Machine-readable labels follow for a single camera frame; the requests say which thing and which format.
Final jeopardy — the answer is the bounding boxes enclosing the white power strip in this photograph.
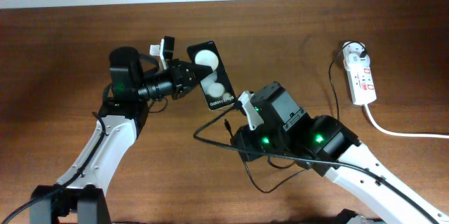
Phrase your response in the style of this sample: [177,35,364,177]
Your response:
[343,41,377,106]

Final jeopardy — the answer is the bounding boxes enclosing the white power strip cord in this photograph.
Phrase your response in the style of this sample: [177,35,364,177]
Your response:
[362,103,449,140]

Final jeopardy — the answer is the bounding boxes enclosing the black charging cable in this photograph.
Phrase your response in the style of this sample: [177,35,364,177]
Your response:
[224,45,369,194]

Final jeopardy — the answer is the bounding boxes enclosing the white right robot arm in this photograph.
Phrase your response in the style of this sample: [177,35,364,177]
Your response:
[231,81,448,223]

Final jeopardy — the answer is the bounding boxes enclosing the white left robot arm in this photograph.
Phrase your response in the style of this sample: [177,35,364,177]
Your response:
[30,46,213,223]

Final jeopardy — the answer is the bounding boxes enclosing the black Galaxy smartphone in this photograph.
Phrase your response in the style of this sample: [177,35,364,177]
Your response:
[187,41,236,111]

